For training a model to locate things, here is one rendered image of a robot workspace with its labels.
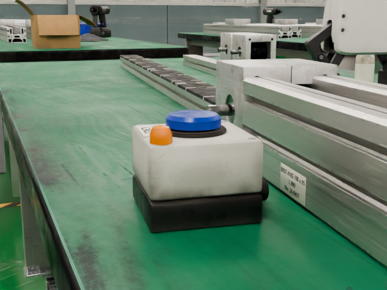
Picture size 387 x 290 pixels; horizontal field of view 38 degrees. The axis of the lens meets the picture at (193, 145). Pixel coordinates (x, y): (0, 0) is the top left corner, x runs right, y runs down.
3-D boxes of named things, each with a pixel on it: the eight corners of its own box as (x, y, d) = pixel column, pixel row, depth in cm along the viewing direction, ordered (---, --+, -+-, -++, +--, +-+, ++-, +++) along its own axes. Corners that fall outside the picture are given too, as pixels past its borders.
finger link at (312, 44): (354, 12, 77) (356, 53, 78) (302, 21, 75) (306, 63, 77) (359, 12, 76) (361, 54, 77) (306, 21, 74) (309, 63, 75)
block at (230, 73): (194, 145, 63) (194, 60, 61) (296, 139, 66) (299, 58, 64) (217, 165, 55) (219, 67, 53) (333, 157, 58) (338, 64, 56)
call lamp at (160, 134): (147, 140, 38) (147, 123, 38) (169, 139, 38) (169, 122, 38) (151, 145, 36) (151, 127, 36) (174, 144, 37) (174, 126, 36)
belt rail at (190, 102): (120, 65, 166) (120, 56, 165) (133, 65, 167) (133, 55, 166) (212, 125, 75) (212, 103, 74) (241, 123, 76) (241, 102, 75)
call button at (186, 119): (160, 135, 42) (160, 109, 42) (212, 133, 43) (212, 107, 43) (172, 147, 39) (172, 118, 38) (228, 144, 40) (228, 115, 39)
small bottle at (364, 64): (358, 87, 116) (362, 29, 113) (375, 88, 114) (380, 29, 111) (350, 88, 113) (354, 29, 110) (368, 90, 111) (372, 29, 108)
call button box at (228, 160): (132, 197, 45) (130, 120, 44) (246, 189, 47) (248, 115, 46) (150, 234, 37) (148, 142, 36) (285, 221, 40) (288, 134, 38)
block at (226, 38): (212, 64, 172) (212, 32, 170) (247, 63, 175) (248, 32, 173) (222, 67, 162) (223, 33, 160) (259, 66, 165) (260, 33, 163)
